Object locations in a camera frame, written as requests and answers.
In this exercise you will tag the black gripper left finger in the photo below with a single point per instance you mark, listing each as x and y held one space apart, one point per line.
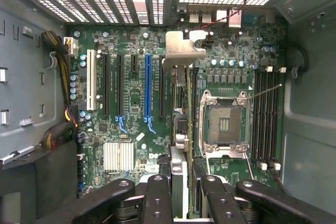
157 203

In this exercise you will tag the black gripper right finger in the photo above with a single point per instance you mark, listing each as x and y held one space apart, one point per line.
225 205

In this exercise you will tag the silver finned chipset heatsink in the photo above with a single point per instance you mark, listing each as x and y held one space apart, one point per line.
118 155

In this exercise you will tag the CPU socket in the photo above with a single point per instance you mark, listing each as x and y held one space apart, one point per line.
225 124

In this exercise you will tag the black RAM slot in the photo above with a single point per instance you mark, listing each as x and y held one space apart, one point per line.
270 116
196 103
257 116
276 116
263 116

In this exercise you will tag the green Dell motherboard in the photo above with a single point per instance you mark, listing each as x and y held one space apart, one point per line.
136 98

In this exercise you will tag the open black PC case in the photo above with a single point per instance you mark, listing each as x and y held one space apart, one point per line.
309 129

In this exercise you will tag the long black expansion slot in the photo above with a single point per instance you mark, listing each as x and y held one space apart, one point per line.
106 85
121 85
162 87

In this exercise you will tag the blue expansion slot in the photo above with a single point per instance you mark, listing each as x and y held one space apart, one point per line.
148 87

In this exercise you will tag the thin metal locking lever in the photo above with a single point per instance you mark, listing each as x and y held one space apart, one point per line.
265 93

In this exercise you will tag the black plastic shroud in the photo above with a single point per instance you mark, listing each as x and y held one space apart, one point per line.
39 182

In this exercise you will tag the white expansion slot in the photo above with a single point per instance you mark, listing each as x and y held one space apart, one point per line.
91 79

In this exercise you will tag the short black expansion slot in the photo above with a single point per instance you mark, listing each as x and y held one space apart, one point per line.
134 64

